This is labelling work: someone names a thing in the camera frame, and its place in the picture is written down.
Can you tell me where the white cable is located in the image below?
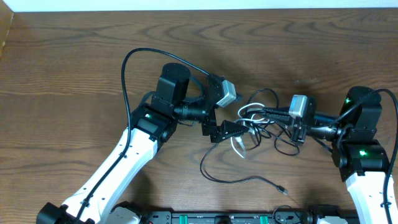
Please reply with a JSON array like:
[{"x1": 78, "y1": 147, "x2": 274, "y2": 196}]
[{"x1": 229, "y1": 102, "x2": 274, "y2": 159}]

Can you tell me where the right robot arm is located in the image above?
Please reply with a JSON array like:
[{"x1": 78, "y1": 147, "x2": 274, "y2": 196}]
[{"x1": 260, "y1": 86, "x2": 397, "y2": 223}]

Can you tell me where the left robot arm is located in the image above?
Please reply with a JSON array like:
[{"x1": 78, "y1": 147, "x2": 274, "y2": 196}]
[{"x1": 36, "y1": 63, "x2": 248, "y2": 223}]

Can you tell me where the left camera cable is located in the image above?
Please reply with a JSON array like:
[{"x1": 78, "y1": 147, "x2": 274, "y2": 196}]
[{"x1": 73, "y1": 47, "x2": 212, "y2": 224}]

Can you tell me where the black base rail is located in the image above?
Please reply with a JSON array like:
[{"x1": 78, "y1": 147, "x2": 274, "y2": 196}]
[{"x1": 108, "y1": 202, "x2": 358, "y2": 224}]

